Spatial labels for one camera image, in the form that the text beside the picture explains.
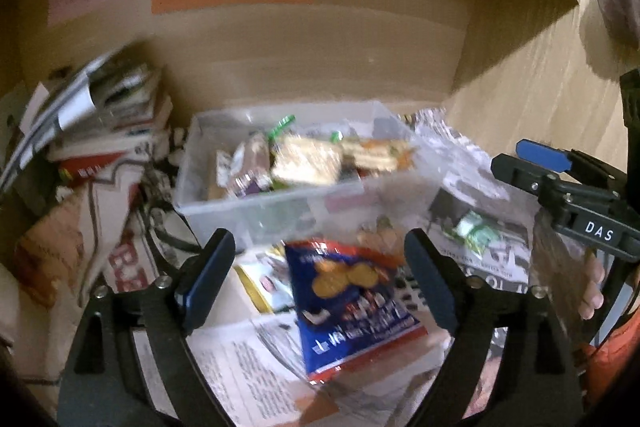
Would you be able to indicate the white red-printed bag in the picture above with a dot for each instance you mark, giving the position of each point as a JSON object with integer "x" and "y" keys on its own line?
{"x": 95, "y": 227}

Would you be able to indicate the blue cookie packet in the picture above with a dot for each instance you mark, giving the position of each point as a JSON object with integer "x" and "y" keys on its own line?
{"x": 345, "y": 307}

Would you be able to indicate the yellow fried snack packet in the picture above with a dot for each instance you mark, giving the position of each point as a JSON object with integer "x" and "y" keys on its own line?
{"x": 380, "y": 154}

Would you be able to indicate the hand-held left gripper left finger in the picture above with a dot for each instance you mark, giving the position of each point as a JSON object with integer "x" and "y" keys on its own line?
{"x": 206, "y": 277}

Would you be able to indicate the knotted pink curtain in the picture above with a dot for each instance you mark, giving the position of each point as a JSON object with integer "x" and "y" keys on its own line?
{"x": 615, "y": 2}

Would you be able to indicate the newspaper sheet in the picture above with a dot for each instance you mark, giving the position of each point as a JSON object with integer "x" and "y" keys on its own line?
{"x": 480, "y": 197}

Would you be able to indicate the small green snack packet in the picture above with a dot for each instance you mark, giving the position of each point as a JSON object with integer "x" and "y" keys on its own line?
{"x": 472, "y": 232}

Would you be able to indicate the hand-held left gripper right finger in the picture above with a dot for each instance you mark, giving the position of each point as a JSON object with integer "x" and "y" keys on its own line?
{"x": 430, "y": 279}

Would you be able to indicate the stack of books and magazines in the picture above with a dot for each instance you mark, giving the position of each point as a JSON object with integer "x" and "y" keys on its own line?
{"x": 100, "y": 117}

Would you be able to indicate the person's right hand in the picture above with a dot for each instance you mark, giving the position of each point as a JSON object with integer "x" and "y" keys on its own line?
{"x": 592, "y": 292}

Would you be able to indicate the clear plastic container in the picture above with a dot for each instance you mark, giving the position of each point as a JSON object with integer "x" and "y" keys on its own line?
{"x": 300, "y": 209}

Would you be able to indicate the tan cracker packet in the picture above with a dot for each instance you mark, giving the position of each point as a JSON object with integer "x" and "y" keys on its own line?
{"x": 306, "y": 162}

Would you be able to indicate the clear snack bag green seal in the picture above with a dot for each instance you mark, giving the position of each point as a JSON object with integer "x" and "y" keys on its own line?
{"x": 250, "y": 162}

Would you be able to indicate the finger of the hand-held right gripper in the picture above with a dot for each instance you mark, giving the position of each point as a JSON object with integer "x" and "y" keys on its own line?
{"x": 515, "y": 172}
{"x": 542, "y": 155}

